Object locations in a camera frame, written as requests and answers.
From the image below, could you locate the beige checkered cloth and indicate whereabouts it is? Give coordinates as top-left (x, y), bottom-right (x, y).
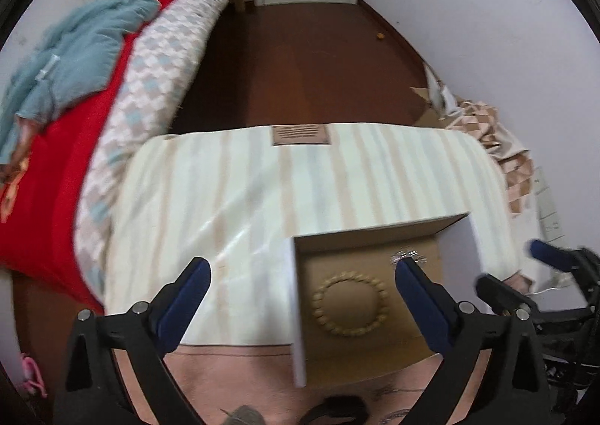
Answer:
top-left (447, 100), bottom-right (534, 217)

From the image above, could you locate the white tube on quilt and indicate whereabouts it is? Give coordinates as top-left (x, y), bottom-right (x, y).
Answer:
top-left (36, 54), bottom-right (60, 82)

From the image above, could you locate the white power strip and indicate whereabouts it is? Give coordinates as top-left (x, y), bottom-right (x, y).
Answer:
top-left (533, 166), bottom-right (567, 246)

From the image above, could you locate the white cardboard box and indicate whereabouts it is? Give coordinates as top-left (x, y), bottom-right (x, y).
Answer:
top-left (285, 214), bottom-right (489, 388)

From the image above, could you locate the striped and pink tablecloth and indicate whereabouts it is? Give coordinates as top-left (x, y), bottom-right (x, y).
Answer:
top-left (104, 124), bottom-right (537, 424)

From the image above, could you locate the blue-grey quilt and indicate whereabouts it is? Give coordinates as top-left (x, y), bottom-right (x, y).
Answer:
top-left (1, 0), bottom-right (160, 165)

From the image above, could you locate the pink slipper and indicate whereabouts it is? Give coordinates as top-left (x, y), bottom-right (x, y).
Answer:
top-left (20, 353), bottom-right (48, 399)

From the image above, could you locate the wooden bead bracelet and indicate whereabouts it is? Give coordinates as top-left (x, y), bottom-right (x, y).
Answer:
top-left (310, 269), bottom-right (391, 338)

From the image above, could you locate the checkered mattress sheet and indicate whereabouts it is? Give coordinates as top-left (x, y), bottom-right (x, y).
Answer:
top-left (73, 0), bottom-right (230, 301)

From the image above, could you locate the silver chain in box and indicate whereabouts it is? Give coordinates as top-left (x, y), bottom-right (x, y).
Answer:
top-left (389, 249), bottom-right (427, 266)

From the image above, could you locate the red blanket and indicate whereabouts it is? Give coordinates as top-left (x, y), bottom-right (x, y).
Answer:
top-left (1, 0), bottom-right (172, 309)

